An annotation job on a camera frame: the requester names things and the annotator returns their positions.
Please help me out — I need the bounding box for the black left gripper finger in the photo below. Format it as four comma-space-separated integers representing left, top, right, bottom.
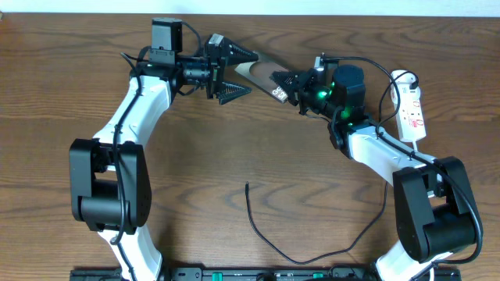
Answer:
227, 43, 259, 66
216, 81, 252, 105

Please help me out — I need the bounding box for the Galaxy S25 Ultra smartphone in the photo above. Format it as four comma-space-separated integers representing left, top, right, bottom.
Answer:
234, 51, 288, 104

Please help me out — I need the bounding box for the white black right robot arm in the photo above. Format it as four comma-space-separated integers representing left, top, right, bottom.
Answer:
270, 59, 484, 280

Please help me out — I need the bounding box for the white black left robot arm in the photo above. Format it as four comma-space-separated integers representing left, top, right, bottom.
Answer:
69, 17, 259, 280

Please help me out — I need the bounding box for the white power strip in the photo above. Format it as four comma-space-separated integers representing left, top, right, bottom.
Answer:
391, 69, 426, 143

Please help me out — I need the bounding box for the black charger cable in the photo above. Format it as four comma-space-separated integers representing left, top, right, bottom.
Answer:
245, 69, 420, 265

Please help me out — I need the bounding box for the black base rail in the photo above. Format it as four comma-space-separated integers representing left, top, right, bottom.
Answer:
69, 265, 462, 281

